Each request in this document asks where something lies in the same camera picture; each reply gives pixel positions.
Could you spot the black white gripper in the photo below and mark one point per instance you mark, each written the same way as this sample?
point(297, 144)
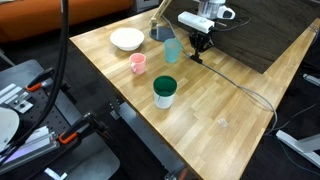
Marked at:
point(212, 10)

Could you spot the wooden desk lamp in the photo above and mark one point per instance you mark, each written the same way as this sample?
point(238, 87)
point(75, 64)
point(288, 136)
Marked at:
point(160, 33)

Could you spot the teal plastic cup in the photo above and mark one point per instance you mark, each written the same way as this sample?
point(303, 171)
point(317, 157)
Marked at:
point(172, 49)

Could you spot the green and white cup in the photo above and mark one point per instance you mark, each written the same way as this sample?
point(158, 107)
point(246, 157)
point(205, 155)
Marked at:
point(164, 88)

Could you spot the dark wooden board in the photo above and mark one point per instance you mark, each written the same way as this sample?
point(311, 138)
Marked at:
point(260, 32)

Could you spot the pink plastic mug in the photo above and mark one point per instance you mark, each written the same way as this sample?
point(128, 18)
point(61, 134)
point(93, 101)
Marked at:
point(137, 63)

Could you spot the white bowl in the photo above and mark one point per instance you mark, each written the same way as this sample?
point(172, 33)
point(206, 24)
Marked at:
point(127, 39)

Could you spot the grey table support beam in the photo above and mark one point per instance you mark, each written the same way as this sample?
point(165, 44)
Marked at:
point(167, 157)

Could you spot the orange black clamp near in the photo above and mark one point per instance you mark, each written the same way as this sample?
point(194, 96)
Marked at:
point(80, 129)

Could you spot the orange black clamp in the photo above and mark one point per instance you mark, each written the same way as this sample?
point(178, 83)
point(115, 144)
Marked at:
point(36, 83)
point(80, 129)

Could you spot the white table leg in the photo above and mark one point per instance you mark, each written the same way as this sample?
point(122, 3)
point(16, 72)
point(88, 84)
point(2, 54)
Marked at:
point(306, 147)

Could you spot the orange black clamp far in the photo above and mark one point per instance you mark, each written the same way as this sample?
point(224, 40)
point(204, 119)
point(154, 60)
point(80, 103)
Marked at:
point(36, 83)

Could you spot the orange sofa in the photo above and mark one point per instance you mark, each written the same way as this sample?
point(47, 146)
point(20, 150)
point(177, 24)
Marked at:
point(26, 18)

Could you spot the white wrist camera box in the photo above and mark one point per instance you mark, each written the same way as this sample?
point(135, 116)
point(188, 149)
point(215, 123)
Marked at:
point(196, 22)

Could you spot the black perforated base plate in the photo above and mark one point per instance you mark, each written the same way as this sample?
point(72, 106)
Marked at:
point(60, 118)

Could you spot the aluminium extrusion rail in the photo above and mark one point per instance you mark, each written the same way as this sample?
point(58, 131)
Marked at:
point(40, 142)

